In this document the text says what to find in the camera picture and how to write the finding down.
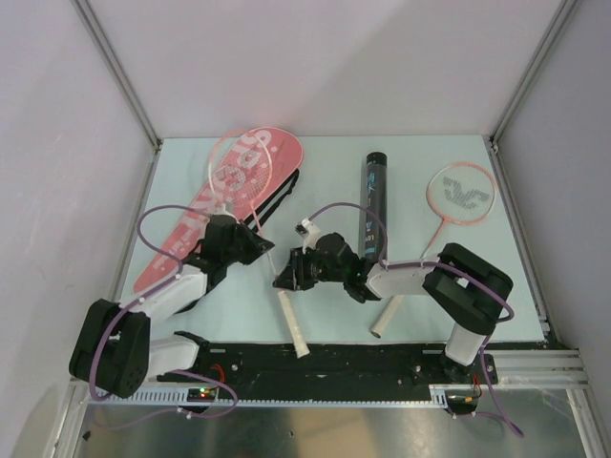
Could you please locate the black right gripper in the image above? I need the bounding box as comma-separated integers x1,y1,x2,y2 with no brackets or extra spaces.
274,245,346,291

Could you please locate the pink badminton racket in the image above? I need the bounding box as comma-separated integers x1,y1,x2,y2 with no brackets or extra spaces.
208,126,311,360
370,160,498,339

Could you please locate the pink racket cover bag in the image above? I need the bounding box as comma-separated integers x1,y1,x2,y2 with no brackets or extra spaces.
132,126,306,316

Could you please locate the black shuttlecock tube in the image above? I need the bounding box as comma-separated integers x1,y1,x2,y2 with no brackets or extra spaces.
360,152,388,260

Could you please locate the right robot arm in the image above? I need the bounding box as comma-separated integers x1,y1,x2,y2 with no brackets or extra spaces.
273,233,515,383

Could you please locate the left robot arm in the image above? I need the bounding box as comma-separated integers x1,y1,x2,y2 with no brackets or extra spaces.
69,215,274,399

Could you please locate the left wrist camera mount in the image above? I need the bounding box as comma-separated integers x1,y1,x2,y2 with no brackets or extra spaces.
217,202,236,219

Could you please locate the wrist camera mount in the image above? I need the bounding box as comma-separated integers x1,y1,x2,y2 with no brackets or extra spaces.
295,219,323,253
217,202,236,219

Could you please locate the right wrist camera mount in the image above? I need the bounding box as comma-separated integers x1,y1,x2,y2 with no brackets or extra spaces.
295,219,323,253

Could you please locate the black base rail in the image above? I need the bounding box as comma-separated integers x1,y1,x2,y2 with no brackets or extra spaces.
190,343,498,403

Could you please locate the left aluminium frame post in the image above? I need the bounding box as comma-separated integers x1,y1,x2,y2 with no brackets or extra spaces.
71,0,162,154

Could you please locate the aluminium frame post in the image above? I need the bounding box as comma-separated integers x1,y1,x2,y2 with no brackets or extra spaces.
489,0,582,152
71,0,162,154

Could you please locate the right aluminium frame post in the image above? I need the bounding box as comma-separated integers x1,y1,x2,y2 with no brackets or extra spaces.
489,0,582,152

